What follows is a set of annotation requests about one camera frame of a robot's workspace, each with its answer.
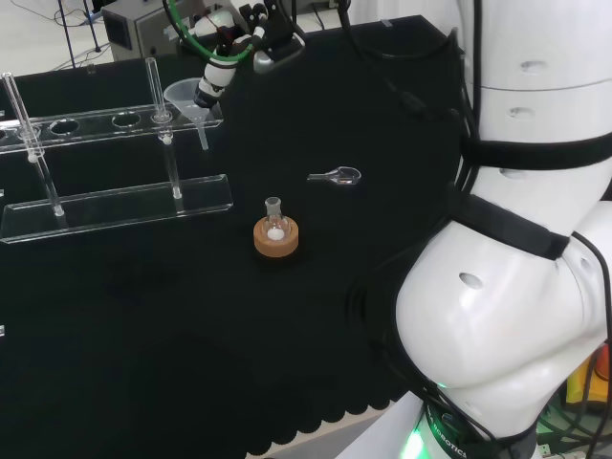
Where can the black bench cloth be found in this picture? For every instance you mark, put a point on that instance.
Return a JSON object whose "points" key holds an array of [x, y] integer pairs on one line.
{"points": [[143, 334]]}

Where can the translucent plastic funnel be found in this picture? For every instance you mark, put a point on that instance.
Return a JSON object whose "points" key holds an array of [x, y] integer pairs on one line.
{"points": [[184, 98]]}

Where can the small glass weighing funnel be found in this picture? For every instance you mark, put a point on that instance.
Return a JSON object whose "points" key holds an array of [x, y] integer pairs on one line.
{"points": [[342, 176]]}

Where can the black tripod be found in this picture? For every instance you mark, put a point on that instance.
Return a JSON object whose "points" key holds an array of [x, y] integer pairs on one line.
{"points": [[67, 28]]}

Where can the grey metal box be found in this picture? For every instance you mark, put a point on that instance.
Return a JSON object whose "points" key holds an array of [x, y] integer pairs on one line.
{"points": [[138, 28]]}

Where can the small round-bottom glass flask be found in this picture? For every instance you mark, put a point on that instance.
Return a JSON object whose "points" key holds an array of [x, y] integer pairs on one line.
{"points": [[275, 225]]}

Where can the yellow stop button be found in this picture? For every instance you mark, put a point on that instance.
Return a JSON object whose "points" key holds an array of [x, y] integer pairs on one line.
{"points": [[585, 382]]}

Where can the clear acrylic funnel stand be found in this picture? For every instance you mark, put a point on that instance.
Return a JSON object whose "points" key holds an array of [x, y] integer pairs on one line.
{"points": [[119, 205]]}

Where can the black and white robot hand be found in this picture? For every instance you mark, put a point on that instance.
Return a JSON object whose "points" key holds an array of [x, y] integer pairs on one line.
{"points": [[272, 43]]}

